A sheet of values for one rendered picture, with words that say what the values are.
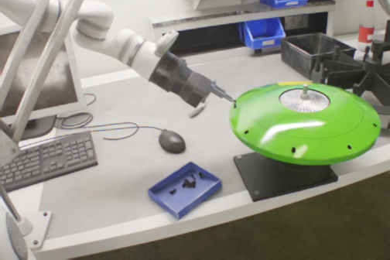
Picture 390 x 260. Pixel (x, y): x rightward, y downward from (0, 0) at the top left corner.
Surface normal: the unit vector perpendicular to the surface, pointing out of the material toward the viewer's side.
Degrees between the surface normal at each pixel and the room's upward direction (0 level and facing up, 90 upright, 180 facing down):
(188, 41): 90
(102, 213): 0
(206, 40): 90
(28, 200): 0
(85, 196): 0
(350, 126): 21
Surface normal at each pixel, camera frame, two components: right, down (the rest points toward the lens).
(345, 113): 0.04, -0.79
